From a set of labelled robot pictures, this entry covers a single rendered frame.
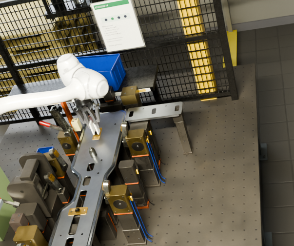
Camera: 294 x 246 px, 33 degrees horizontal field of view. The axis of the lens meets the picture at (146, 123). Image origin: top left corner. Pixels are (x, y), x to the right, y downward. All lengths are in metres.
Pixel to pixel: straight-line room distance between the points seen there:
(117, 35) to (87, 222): 1.10
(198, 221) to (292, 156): 1.36
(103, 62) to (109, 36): 0.16
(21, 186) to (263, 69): 2.74
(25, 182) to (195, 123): 1.12
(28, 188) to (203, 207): 0.82
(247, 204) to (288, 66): 2.19
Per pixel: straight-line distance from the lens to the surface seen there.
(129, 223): 2.24
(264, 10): 4.89
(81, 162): 2.38
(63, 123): 2.45
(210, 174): 2.53
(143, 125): 2.48
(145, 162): 2.44
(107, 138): 2.45
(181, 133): 2.57
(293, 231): 3.14
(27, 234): 2.08
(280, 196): 3.31
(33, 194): 2.17
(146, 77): 2.72
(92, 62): 2.84
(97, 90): 2.06
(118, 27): 2.72
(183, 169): 2.59
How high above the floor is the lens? 2.50
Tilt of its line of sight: 38 degrees down
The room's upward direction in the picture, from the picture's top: 19 degrees counter-clockwise
